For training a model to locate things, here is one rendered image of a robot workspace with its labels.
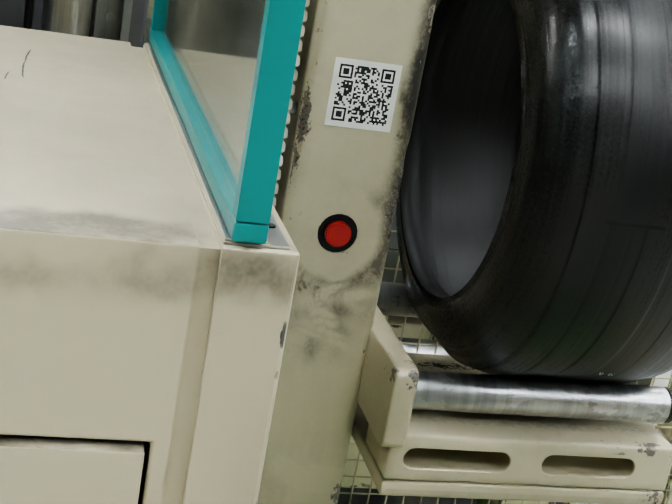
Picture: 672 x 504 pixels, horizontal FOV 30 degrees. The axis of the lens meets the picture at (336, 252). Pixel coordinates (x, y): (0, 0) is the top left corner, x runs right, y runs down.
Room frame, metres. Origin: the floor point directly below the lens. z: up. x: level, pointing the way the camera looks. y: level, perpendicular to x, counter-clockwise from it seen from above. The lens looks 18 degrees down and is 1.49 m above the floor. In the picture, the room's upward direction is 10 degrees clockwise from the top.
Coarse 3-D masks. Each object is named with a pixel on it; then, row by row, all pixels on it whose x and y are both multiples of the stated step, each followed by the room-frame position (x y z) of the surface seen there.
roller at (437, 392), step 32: (448, 384) 1.31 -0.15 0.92; (480, 384) 1.33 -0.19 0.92; (512, 384) 1.34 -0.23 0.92; (544, 384) 1.35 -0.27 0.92; (576, 384) 1.37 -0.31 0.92; (608, 384) 1.38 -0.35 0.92; (544, 416) 1.35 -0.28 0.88; (576, 416) 1.36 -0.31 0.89; (608, 416) 1.37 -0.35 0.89; (640, 416) 1.38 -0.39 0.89
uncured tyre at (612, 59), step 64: (448, 0) 1.59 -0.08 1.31; (512, 0) 1.38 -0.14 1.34; (576, 0) 1.30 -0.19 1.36; (640, 0) 1.31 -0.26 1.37; (448, 64) 1.73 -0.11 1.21; (512, 64) 1.75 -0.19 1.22; (576, 64) 1.26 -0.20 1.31; (640, 64) 1.26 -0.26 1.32; (448, 128) 1.73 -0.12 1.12; (512, 128) 1.76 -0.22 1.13; (576, 128) 1.23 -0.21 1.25; (640, 128) 1.23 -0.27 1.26; (448, 192) 1.70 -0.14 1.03; (512, 192) 1.27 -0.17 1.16; (576, 192) 1.22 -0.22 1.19; (640, 192) 1.22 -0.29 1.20; (448, 256) 1.64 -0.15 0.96; (512, 256) 1.25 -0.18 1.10; (576, 256) 1.22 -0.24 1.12; (640, 256) 1.23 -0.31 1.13; (448, 320) 1.37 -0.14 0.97; (512, 320) 1.26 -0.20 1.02; (576, 320) 1.25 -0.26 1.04; (640, 320) 1.26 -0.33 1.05
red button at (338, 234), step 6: (336, 222) 1.34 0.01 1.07; (342, 222) 1.34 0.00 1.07; (330, 228) 1.33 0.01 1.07; (336, 228) 1.34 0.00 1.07; (342, 228) 1.34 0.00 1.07; (348, 228) 1.34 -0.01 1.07; (324, 234) 1.34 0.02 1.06; (330, 234) 1.33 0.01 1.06; (336, 234) 1.34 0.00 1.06; (342, 234) 1.34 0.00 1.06; (348, 234) 1.34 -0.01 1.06; (330, 240) 1.33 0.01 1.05; (336, 240) 1.34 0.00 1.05; (342, 240) 1.34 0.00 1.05; (348, 240) 1.34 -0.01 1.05; (336, 246) 1.34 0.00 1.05
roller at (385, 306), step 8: (384, 288) 1.58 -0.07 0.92; (392, 288) 1.59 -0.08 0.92; (400, 288) 1.59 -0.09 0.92; (384, 296) 1.58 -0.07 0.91; (392, 296) 1.58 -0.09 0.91; (400, 296) 1.58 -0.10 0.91; (408, 296) 1.59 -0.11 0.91; (384, 304) 1.58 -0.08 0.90; (392, 304) 1.58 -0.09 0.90; (400, 304) 1.58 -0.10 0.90; (408, 304) 1.58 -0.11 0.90; (384, 312) 1.58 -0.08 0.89; (392, 312) 1.58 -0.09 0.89; (400, 312) 1.58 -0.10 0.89; (408, 312) 1.59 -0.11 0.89
